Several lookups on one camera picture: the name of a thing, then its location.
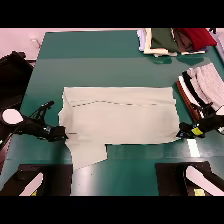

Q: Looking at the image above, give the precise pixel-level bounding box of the red-brown garment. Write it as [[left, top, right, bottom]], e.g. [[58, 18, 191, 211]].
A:
[[175, 79, 202, 123]]

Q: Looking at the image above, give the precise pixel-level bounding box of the red garment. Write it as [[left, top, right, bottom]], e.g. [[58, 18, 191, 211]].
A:
[[176, 28, 218, 48]]

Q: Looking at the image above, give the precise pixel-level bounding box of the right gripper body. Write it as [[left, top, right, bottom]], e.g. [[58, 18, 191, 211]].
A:
[[177, 121, 198, 140]]

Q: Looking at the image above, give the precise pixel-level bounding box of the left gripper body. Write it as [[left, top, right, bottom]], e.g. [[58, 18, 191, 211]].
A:
[[46, 125, 70, 143]]

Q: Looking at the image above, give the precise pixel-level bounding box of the white T-shirt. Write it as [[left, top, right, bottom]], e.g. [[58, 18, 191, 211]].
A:
[[57, 86, 181, 171]]

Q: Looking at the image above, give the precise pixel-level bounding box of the pale lavender garment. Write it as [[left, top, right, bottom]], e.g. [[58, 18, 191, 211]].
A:
[[136, 29, 148, 52]]

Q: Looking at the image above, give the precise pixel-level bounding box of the black and white striped garment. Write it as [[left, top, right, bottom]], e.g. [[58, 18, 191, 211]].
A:
[[177, 70, 206, 109]]

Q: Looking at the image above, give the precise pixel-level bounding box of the brown garment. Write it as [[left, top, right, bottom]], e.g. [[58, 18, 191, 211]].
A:
[[172, 29, 194, 54]]

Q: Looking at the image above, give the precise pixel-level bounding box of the dark green garment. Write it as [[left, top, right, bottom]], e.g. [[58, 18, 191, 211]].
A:
[[150, 28, 180, 53]]

